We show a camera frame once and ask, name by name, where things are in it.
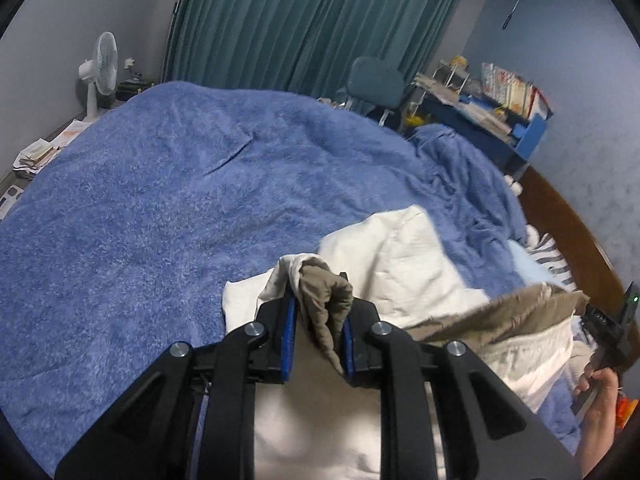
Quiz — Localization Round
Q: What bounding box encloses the pile of papers on floor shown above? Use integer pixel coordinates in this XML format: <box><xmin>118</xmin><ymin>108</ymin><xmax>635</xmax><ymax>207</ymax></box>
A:
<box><xmin>12</xmin><ymin>137</ymin><xmax>62</xmax><ymax>181</ymax></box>

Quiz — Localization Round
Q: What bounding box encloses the teal curtain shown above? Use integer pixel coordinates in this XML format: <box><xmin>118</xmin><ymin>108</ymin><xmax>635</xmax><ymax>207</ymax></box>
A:
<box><xmin>162</xmin><ymin>0</ymin><xmax>476</xmax><ymax>98</ymax></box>

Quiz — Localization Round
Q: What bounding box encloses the white flat device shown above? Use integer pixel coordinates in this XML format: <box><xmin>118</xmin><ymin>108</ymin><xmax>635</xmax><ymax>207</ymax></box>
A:
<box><xmin>0</xmin><ymin>185</ymin><xmax>23</xmax><ymax>221</ymax></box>

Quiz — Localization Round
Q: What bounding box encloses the stack of papers on desk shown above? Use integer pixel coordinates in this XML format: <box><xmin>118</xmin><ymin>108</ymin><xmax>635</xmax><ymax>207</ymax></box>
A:
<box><xmin>415</xmin><ymin>71</ymin><xmax>476</xmax><ymax>107</ymax></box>

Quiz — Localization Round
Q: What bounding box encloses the person's right forearm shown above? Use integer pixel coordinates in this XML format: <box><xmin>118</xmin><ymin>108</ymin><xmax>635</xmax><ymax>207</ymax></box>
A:
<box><xmin>575</xmin><ymin>387</ymin><xmax>633</xmax><ymax>471</ymax></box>

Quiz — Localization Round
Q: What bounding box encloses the wooden headboard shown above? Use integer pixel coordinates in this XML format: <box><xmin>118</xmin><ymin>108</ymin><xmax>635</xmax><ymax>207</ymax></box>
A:
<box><xmin>520</xmin><ymin>165</ymin><xmax>640</xmax><ymax>311</ymax></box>

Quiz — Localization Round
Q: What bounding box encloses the striped cloth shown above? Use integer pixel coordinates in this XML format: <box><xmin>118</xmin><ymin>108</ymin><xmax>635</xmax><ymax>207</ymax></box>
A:
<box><xmin>527</xmin><ymin>232</ymin><xmax>576</xmax><ymax>291</ymax></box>

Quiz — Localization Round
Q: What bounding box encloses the orange item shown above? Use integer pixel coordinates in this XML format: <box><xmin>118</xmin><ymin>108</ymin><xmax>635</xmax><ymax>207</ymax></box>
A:
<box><xmin>617</xmin><ymin>394</ymin><xmax>639</xmax><ymax>429</ymax></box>

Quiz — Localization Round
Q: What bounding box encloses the blue desk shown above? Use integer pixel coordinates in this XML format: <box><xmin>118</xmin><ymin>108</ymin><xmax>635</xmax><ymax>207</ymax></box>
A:
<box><xmin>400</xmin><ymin>75</ymin><xmax>553</xmax><ymax>181</ymax></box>

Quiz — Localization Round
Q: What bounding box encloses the person's right hand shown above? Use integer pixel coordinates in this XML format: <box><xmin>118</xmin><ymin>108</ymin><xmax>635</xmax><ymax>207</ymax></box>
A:
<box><xmin>574</xmin><ymin>359</ymin><xmax>622</xmax><ymax>398</ymax></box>

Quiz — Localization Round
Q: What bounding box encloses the blue fleece blanket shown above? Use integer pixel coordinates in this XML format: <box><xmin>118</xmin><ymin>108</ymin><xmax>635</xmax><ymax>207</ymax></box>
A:
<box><xmin>0</xmin><ymin>80</ymin><xmax>583</xmax><ymax>480</ymax></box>

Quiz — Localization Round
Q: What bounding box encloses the fly swatter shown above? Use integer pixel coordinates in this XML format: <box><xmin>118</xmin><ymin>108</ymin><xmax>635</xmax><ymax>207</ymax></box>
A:
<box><xmin>502</xmin><ymin>0</ymin><xmax>532</xmax><ymax>30</ymax></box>

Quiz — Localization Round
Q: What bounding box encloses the light blue pillow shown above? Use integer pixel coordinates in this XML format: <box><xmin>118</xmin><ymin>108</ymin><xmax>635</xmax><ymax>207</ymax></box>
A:
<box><xmin>507</xmin><ymin>240</ymin><xmax>571</xmax><ymax>291</ymax></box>

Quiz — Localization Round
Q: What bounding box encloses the row of books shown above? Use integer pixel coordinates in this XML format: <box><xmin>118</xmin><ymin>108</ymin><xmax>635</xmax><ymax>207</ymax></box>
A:
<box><xmin>481</xmin><ymin>62</ymin><xmax>548</xmax><ymax>116</ymax></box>

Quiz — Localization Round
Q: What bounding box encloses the white hooded jacket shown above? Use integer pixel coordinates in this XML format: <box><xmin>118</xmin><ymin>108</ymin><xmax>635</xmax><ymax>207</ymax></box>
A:
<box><xmin>222</xmin><ymin>205</ymin><xmax>593</xmax><ymax>480</ymax></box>

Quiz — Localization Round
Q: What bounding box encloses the white standing fan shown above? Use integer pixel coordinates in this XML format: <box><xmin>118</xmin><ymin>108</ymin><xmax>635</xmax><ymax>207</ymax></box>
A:
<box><xmin>77</xmin><ymin>31</ymin><xmax>119</xmax><ymax>122</ymax></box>

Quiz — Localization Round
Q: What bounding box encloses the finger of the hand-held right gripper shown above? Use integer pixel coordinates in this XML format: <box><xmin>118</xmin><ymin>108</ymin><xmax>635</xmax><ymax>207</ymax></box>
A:
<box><xmin>581</xmin><ymin>302</ymin><xmax>622</xmax><ymax>333</ymax></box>

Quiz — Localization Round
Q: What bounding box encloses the black box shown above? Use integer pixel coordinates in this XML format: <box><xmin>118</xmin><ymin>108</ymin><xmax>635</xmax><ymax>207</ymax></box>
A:
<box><xmin>116</xmin><ymin>77</ymin><xmax>152</xmax><ymax>103</ymax></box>

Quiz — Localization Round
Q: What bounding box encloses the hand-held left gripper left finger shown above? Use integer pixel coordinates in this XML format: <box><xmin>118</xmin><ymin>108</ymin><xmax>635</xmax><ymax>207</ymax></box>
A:
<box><xmin>55</xmin><ymin>297</ymin><xmax>301</xmax><ymax>480</ymax></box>

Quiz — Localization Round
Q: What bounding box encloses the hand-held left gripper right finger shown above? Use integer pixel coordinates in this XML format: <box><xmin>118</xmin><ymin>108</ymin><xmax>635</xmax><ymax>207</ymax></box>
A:
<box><xmin>340</xmin><ymin>272</ymin><xmax>583</xmax><ymax>480</ymax></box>

